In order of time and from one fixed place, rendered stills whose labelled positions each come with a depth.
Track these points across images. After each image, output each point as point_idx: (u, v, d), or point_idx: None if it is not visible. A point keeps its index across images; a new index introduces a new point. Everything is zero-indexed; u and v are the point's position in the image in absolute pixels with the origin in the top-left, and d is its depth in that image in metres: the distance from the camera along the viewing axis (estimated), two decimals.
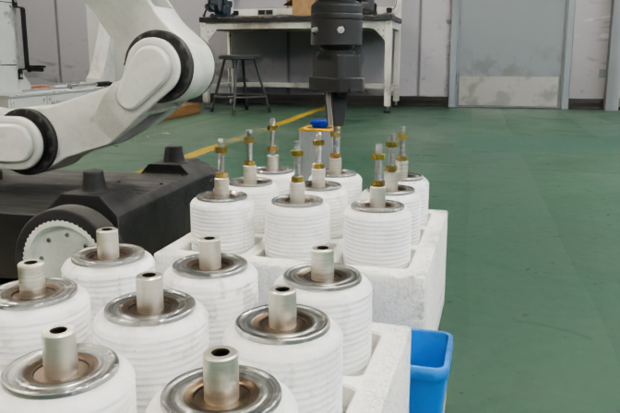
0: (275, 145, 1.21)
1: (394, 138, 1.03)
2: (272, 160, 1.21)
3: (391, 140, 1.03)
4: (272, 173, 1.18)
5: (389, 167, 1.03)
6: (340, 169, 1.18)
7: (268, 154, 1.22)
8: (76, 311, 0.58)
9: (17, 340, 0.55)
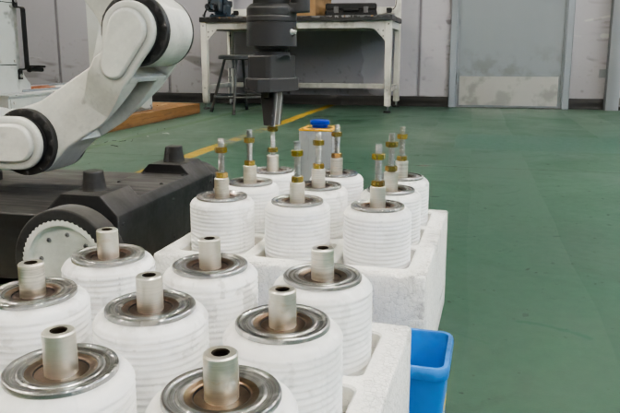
0: (270, 147, 1.21)
1: (394, 138, 1.03)
2: (272, 160, 1.21)
3: (391, 140, 1.03)
4: (272, 173, 1.18)
5: (389, 167, 1.03)
6: (341, 169, 1.18)
7: (268, 154, 1.22)
8: (76, 311, 0.58)
9: (17, 340, 0.55)
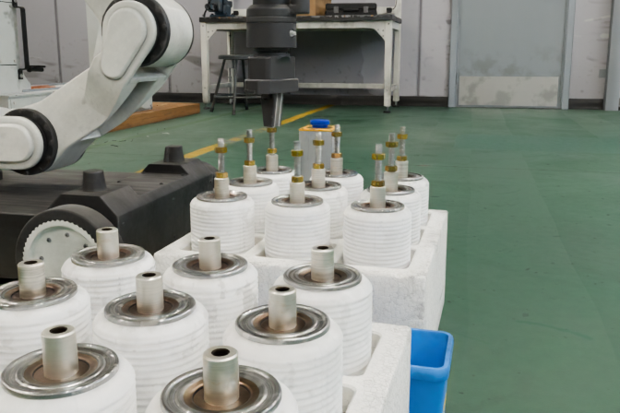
0: (271, 147, 1.22)
1: (394, 138, 1.03)
2: (269, 160, 1.21)
3: (391, 140, 1.03)
4: (264, 173, 1.19)
5: (389, 167, 1.03)
6: (341, 169, 1.18)
7: (268, 154, 1.22)
8: (76, 311, 0.58)
9: (17, 340, 0.55)
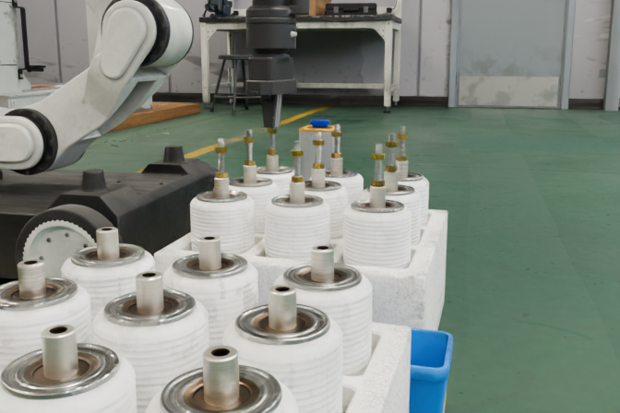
0: (274, 148, 1.21)
1: (394, 138, 1.03)
2: (269, 160, 1.21)
3: (391, 140, 1.03)
4: (264, 173, 1.19)
5: (389, 167, 1.03)
6: (341, 169, 1.18)
7: (268, 154, 1.22)
8: (76, 311, 0.58)
9: (17, 340, 0.55)
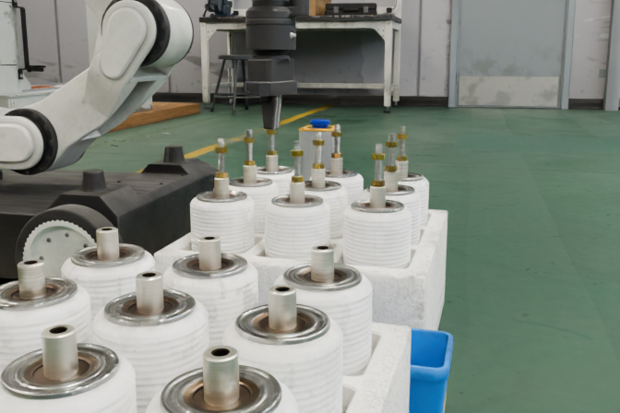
0: (269, 149, 1.21)
1: (394, 138, 1.03)
2: (268, 160, 1.21)
3: (391, 140, 1.03)
4: (263, 173, 1.19)
5: (389, 167, 1.03)
6: (341, 169, 1.18)
7: (268, 154, 1.22)
8: (76, 311, 0.58)
9: (17, 340, 0.55)
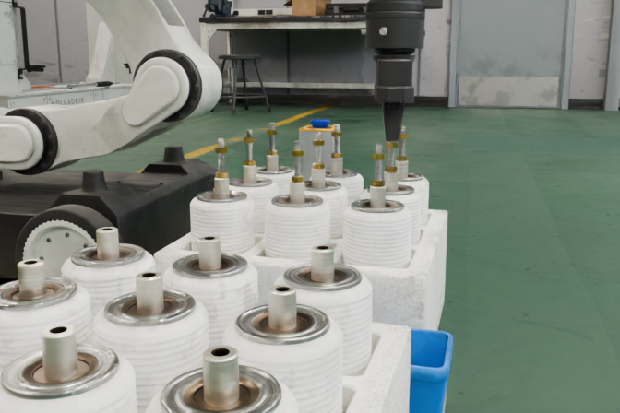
0: (269, 149, 1.21)
1: None
2: (269, 160, 1.21)
3: (394, 140, 1.03)
4: (264, 173, 1.19)
5: (397, 167, 1.04)
6: (341, 169, 1.18)
7: (268, 154, 1.22)
8: (76, 311, 0.58)
9: (17, 340, 0.55)
